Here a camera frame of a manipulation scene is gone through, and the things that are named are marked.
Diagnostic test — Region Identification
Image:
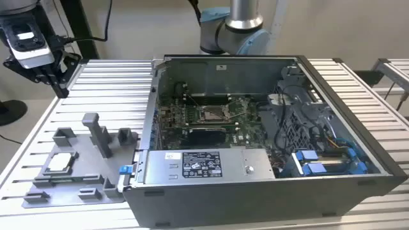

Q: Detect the silver-topped CPU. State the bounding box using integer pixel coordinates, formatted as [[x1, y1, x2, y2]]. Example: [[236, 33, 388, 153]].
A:
[[46, 153, 76, 172]]

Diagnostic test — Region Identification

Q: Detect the CPU socket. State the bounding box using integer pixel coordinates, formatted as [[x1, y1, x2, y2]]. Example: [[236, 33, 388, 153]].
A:
[[197, 111, 233, 125]]

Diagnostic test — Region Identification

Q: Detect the black round stand base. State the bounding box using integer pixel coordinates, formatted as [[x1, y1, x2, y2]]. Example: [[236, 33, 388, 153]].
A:
[[0, 99, 28, 127]]

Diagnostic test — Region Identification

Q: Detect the grey parts rack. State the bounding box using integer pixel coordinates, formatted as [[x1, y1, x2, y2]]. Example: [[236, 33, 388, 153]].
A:
[[20, 112, 141, 209]]

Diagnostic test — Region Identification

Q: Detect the thin metal locking lever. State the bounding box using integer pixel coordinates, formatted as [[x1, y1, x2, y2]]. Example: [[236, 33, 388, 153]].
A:
[[186, 92, 201, 108]]

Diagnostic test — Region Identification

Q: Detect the green RAM stick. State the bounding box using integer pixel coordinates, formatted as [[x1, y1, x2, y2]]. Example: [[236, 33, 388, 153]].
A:
[[33, 176, 101, 183]]

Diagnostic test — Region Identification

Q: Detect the silver power supply unit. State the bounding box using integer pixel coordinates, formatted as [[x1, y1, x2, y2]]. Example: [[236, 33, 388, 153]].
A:
[[142, 149, 276, 185]]

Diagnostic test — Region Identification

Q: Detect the black graphics card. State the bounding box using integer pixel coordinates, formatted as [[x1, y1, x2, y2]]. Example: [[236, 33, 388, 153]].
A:
[[188, 127, 226, 149]]

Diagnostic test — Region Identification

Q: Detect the green motherboard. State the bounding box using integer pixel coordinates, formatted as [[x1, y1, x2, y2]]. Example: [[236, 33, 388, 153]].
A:
[[156, 94, 282, 150]]

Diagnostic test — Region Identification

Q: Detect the blue-grey drive cage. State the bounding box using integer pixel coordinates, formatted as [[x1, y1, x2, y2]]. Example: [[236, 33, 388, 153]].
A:
[[257, 66, 381, 178]]

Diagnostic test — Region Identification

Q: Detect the black open PC case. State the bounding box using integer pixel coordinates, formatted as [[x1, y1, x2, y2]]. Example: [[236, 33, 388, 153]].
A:
[[122, 54, 409, 228]]

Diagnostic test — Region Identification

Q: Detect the blue disk carrier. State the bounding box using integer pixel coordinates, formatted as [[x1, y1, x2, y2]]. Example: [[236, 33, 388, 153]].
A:
[[292, 149, 318, 161], [301, 162, 329, 177]]

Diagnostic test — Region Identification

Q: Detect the metal slat side table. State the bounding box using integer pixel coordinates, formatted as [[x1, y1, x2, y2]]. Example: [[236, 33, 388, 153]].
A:
[[372, 58, 409, 96]]

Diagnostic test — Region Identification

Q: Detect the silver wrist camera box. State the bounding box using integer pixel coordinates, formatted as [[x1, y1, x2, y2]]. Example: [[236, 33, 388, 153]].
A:
[[0, 14, 56, 69]]

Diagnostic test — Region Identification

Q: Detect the black frame post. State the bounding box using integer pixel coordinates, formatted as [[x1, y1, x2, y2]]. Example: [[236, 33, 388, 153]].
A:
[[60, 0, 100, 60]]

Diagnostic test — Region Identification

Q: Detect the black camera cable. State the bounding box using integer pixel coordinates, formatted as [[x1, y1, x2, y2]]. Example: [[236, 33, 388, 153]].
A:
[[52, 0, 113, 46]]

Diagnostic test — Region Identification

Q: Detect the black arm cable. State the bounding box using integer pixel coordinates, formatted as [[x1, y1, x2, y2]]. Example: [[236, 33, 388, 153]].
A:
[[188, 0, 202, 23]]

